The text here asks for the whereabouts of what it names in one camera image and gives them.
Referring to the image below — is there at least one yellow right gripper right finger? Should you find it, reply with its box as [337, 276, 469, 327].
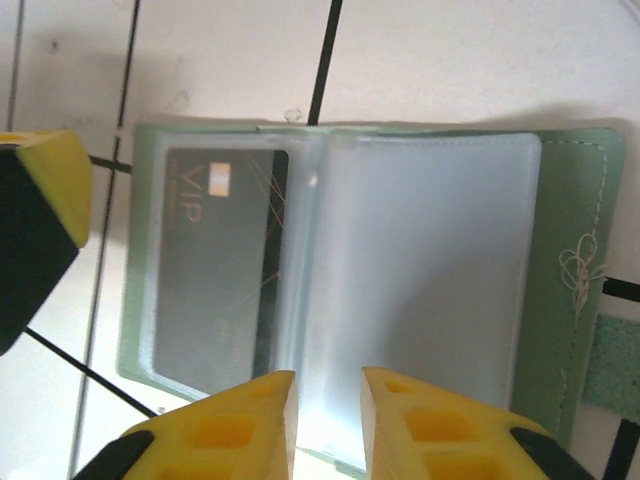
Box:
[362, 367, 591, 480]

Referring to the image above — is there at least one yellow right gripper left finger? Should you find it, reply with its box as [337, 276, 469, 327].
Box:
[74, 370, 297, 480]

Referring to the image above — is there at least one black VIP credit card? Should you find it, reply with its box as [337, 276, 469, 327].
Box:
[152, 147, 291, 396]

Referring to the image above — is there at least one green card holder wallet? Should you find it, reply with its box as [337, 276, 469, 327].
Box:
[117, 117, 640, 474]

